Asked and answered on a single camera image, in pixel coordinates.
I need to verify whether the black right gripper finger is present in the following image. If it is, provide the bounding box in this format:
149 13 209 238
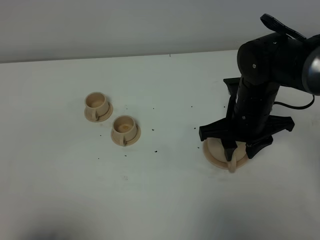
245 136 273 159
220 138 240 161

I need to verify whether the near beige cup saucer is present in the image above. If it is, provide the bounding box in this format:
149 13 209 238
110 125 141 147

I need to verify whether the beige cup saucer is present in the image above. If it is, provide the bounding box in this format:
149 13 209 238
110 125 141 147
84 102 113 123

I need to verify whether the beige ceramic teapot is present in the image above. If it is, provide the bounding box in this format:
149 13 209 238
207 137 249 174

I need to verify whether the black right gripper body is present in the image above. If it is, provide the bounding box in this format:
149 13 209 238
199 77 295 144

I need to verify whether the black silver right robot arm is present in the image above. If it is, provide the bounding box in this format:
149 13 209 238
199 33 320 162

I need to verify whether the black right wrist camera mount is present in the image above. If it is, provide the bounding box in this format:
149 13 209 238
223 77 241 121

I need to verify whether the far beige cup saucer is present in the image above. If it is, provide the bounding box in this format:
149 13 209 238
84 102 113 123

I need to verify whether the beige teacup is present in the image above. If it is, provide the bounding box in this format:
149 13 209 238
111 115 138 147
84 92 109 120

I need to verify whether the far beige teacup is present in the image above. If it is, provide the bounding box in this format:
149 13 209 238
84 92 109 120

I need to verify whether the large beige teapot saucer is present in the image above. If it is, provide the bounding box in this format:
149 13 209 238
202 139 250 170

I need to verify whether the near beige teacup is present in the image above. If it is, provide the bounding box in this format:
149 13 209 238
111 115 138 147

